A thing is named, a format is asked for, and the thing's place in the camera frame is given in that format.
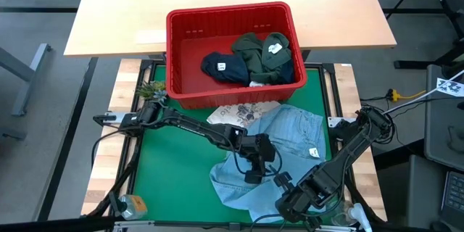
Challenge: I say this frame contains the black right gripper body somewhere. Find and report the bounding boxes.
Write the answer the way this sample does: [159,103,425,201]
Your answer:
[277,175,329,224]

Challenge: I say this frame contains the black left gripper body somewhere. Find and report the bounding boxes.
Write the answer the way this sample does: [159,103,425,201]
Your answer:
[239,133,277,164]

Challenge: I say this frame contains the light blue denim jeans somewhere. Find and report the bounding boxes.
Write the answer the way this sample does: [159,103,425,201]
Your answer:
[209,104,327,224]

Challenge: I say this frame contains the red plastic laundry basket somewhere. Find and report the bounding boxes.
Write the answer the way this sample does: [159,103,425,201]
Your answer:
[165,1,308,110]

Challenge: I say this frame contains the white printed tote bag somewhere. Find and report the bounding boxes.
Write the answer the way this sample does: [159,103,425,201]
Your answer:
[206,100,282,128]

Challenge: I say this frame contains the plain navy garment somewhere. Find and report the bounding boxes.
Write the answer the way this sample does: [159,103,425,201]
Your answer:
[281,59,295,84]

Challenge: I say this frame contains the navy garment with white tag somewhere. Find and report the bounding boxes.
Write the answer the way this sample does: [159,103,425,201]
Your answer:
[201,51,251,86]

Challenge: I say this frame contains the green table mat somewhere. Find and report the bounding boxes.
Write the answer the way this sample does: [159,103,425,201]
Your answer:
[132,64,340,223]

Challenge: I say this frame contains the dark green garment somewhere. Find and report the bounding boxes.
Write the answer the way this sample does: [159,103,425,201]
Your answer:
[231,31,293,85]

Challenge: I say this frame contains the grey box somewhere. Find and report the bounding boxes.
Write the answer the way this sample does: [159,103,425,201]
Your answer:
[405,154,450,229]

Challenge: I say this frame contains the small succulent plant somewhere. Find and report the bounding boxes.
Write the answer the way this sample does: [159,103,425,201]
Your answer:
[137,80,168,104]

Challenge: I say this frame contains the dark keyboard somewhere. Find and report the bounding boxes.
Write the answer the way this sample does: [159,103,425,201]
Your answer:
[441,170,464,222]

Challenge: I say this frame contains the grey cabinet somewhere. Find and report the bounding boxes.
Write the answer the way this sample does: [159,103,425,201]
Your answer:
[423,64,464,171]

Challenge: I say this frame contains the white paper strip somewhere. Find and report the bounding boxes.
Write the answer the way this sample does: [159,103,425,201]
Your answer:
[134,29,167,44]

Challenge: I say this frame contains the white patterned marker tag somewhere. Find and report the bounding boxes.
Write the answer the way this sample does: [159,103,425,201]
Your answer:
[436,78,464,98]

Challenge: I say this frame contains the light wooden desk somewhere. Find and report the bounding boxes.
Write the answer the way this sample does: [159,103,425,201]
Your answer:
[64,0,398,58]

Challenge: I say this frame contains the black horizontal bar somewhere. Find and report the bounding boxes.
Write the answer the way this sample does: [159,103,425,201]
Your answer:
[0,215,117,232]

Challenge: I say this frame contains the grey desk leg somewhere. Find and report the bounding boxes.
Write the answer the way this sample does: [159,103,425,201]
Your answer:
[0,42,51,117]

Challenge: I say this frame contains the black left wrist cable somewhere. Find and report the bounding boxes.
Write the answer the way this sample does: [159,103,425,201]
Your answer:
[231,144,283,178]

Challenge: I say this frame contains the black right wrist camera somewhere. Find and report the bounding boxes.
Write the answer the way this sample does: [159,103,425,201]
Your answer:
[274,172,294,189]

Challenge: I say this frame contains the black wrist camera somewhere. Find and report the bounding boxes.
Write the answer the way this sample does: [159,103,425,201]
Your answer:
[274,172,294,189]
[244,170,262,185]

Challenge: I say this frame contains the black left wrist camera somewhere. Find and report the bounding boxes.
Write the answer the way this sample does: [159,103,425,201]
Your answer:
[244,170,262,185]

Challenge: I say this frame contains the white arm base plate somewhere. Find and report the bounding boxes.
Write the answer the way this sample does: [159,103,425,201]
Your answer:
[104,112,137,124]
[328,116,358,128]

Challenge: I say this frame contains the black cable bundle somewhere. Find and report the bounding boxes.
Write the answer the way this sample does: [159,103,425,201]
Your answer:
[360,96,402,146]

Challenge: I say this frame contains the white cable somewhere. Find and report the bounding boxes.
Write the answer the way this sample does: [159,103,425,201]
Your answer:
[384,69,464,115]

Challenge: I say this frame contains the black floor rail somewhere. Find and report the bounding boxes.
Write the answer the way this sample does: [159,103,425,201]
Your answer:
[38,57,99,222]

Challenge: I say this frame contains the black desk frame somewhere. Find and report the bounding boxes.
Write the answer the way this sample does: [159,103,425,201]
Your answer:
[365,0,464,70]

